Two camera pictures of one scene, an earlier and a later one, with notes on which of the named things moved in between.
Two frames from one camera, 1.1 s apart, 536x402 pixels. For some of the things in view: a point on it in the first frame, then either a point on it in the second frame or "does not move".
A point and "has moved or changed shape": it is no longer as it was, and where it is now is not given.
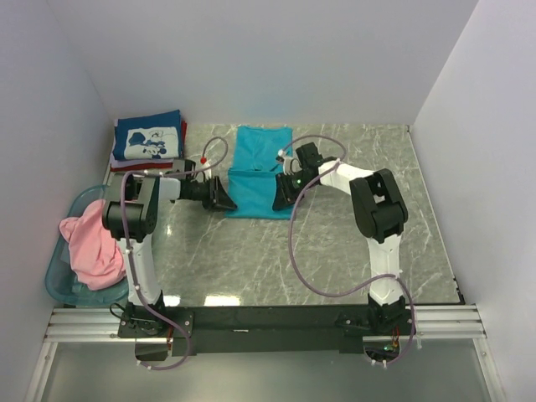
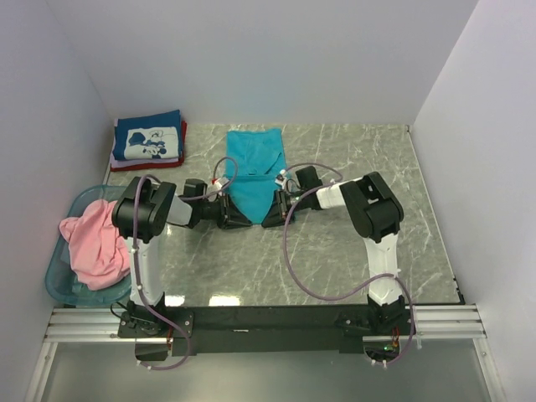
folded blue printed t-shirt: (152, 136) does not move
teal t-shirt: (252, 177) has moved or changed shape
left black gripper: (218, 198) -> (229, 215)
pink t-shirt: (96, 256) does not move
